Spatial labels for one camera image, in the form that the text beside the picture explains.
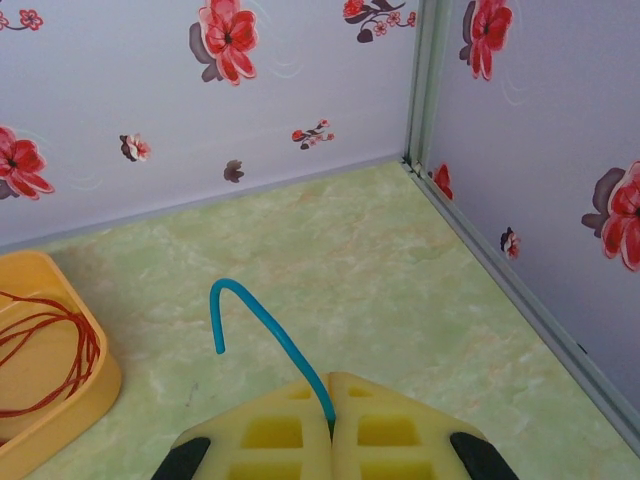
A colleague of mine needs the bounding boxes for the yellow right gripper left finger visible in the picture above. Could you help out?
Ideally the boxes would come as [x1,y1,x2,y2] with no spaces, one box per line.
[152,372,334,480]

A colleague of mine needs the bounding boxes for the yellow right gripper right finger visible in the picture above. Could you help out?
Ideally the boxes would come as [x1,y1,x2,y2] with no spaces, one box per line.
[328,371,521,480]

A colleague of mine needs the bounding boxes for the blue cable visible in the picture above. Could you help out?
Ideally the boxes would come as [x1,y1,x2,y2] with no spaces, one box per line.
[209,278,337,426]

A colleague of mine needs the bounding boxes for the red cable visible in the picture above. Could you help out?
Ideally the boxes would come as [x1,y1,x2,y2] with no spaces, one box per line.
[0,291,101,419]
[0,294,101,419]

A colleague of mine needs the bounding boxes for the orange plastic bin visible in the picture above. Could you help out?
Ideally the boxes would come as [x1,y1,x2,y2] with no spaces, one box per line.
[0,251,123,476]

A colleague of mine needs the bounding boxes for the aluminium frame floor rail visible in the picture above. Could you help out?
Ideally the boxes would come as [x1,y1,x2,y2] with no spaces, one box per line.
[410,162,640,444]
[0,154,414,251]

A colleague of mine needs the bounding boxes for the aluminium frame post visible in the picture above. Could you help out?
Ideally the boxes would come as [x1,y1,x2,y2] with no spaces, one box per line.
[403,0,454,174]

